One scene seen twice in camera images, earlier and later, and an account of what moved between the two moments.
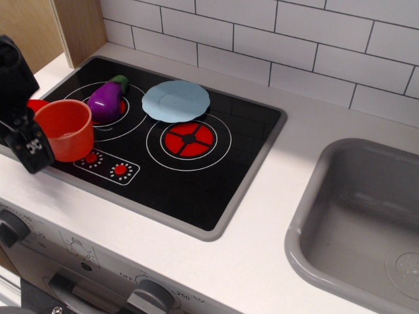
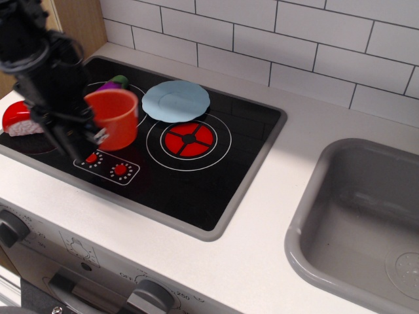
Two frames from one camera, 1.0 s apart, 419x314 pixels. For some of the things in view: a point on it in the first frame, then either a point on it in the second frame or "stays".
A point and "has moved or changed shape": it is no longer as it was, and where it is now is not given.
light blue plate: [174, 101] stays
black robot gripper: [19, 129] → [58, 97]
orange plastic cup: [69, 125] has moved or changed shape
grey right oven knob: [150, 297] stays
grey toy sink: [355, 226] stays
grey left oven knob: [13, 227] stays
